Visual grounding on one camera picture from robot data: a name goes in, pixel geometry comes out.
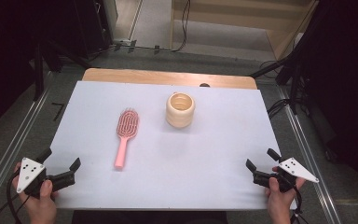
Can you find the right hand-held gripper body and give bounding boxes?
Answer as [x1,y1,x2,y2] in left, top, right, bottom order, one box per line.
[253,157,320,192]

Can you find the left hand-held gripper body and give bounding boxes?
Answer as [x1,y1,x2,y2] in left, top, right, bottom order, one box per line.
[16,157,76,197]

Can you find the pink hairbrush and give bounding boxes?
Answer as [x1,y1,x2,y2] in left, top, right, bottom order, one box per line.
[114,107,140,171]

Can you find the cream ribbed cup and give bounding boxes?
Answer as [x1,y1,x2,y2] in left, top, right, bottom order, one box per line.
[165,91,197,129]

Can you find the person's left hand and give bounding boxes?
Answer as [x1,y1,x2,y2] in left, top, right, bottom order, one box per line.
[13,161,59,224]

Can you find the person's right hand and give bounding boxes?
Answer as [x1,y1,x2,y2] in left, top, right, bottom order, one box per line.
[264,176,306,224]

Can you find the black metal stand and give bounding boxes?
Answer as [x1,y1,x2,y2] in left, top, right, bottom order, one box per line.
[250,46,307,116]
[32,38,92,102]

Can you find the white board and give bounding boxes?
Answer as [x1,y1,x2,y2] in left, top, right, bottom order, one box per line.
[43,80,297,211]

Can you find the person's dark clothing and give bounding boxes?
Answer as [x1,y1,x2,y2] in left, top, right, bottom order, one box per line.
[71,210,228,224]

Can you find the wooden table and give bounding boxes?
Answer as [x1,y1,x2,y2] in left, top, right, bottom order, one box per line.
[82,67,258,91]

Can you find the light wooden furniture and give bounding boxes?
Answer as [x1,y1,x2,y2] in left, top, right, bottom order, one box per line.
[170,0,321,61]

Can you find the white power strip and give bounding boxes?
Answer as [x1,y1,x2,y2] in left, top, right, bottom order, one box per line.
[112,37,132,47]

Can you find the black cabinet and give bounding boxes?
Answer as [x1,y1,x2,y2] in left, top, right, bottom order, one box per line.
[73,0,114,60]

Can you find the metal floor rail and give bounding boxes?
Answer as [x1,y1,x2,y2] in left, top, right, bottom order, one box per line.
[276,85,343,224]
[0,73,54,214]

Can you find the thick black gripper cable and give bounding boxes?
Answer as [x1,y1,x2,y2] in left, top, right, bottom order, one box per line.
[6,172,24,224]

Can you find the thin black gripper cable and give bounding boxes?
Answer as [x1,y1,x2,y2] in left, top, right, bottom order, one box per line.
[0,195,31,224]

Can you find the bundle of black floor cables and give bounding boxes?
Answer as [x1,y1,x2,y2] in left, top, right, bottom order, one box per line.
[266,98,293,119]

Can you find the hanging black cable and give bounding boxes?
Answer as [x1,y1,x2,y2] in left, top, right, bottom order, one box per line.
[171,0,191,53]

